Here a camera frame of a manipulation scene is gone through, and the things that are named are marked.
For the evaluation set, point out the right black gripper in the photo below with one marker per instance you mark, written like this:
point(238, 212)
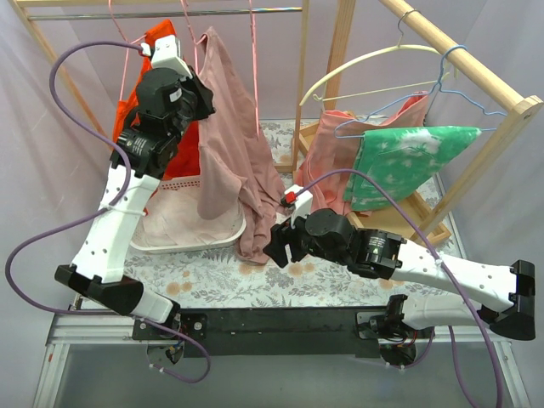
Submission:
point(283, 240)

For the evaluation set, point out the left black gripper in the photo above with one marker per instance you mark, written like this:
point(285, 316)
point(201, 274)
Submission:
point(201, 97)

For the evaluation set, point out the pink wire hanger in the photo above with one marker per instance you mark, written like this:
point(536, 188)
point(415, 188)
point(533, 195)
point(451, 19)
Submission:
point(199, 42)

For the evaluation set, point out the dusty pink t shirt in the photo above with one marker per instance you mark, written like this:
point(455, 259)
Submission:
point(236, 163)

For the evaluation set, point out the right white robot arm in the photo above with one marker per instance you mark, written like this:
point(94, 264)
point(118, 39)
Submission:
point(501, 298)

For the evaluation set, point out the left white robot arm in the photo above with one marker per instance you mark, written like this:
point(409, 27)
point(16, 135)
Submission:
point(97, 271)

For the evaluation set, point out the orange t shirt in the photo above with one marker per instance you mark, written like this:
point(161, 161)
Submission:
point(187, 161)

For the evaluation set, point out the salmon pink shirt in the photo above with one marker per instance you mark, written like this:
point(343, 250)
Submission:
point(336, 144)

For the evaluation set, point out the pink hanger holding orange shirt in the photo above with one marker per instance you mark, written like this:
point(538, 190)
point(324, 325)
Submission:
point(123, 64)

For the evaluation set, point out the pink hanger seen edge on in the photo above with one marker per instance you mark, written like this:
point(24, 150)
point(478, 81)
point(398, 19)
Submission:
point(254, 65)

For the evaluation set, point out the green tie dye shirt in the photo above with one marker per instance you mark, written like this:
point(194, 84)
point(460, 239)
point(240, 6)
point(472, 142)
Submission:
point(402, 159)

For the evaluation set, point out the cream plastic hanger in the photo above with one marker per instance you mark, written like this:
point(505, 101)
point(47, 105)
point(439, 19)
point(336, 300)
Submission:
point(399, 46)

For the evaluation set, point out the floral table mat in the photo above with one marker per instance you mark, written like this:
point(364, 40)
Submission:
point(217, 278)

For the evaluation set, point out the black base bar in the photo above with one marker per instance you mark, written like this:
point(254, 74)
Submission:
point(291, 331)

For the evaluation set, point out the pale pink cloth in basket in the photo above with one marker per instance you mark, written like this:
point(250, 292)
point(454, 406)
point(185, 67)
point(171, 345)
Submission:
point(172, 220)

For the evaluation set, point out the white plastic laundry basket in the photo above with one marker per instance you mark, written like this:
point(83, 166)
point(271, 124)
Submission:
point(137, 241)

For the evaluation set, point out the left wooden clothes rack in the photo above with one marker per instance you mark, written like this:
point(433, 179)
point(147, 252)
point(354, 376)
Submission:
point(138, 154)

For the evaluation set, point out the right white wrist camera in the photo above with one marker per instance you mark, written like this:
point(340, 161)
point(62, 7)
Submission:
point(299, 201)

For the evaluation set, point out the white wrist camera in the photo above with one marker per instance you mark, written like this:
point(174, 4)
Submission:
point(167, 53)
point(299, 201)

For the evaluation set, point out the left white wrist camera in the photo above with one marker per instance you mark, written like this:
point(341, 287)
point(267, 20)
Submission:
point(167, 53)

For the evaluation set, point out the blue wire hanger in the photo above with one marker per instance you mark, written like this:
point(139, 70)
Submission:
point(437, 88)

